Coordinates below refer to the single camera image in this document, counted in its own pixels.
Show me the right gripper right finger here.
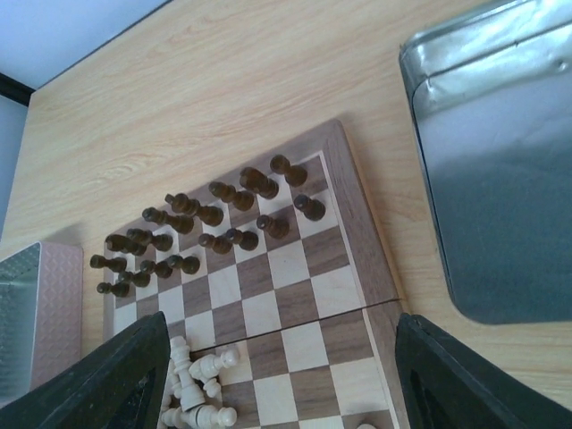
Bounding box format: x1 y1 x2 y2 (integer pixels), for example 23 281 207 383
395 313 571 428

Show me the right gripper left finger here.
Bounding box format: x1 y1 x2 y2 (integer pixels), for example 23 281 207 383
1 312 171 428

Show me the pile of white pieces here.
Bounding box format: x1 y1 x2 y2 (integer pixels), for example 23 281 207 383
156 336 240 428

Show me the wooden chess board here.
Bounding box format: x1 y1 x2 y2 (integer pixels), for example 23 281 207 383
104 120 408 428

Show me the dark chess pieces row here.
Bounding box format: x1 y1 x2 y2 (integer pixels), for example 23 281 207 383
90 154 337 307

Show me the silver metal tin lid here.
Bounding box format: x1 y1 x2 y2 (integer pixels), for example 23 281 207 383
1 241 83 406

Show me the yellow metal tin box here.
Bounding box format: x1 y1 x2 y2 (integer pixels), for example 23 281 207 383
399 1 571 324

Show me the black enclosure frame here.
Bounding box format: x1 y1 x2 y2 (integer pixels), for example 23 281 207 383
0 0 175 108

